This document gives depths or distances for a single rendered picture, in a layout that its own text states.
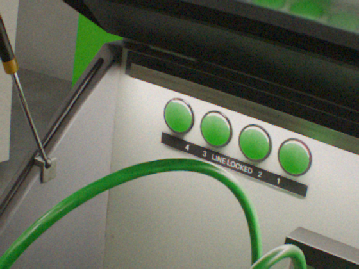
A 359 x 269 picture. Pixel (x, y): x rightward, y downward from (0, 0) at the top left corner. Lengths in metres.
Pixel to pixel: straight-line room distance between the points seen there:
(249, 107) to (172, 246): 0.28
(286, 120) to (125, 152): 0.29
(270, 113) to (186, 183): 0.19
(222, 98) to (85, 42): 2.91
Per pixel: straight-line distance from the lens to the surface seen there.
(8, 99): 3.95
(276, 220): 1.00
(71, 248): 1.13
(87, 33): 3.82
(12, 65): 0.91
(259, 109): 0.93
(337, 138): 0.89
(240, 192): 0.84
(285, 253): 0.73
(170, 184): 1.07
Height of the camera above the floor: 1.73
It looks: 21 degrees down
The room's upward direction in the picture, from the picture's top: 7 degrees clockwise
